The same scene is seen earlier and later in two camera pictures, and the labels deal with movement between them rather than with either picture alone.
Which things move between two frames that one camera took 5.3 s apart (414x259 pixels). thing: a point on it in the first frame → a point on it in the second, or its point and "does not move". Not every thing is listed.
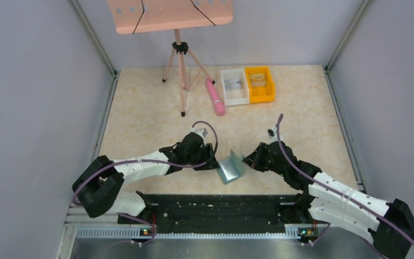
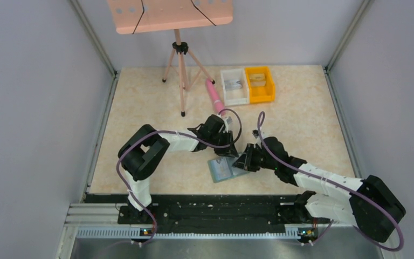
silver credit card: (232, 84) does not move
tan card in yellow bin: (257, 79) does not move
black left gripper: (209, 155) → (225, 145)
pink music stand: (137, 16) does not move
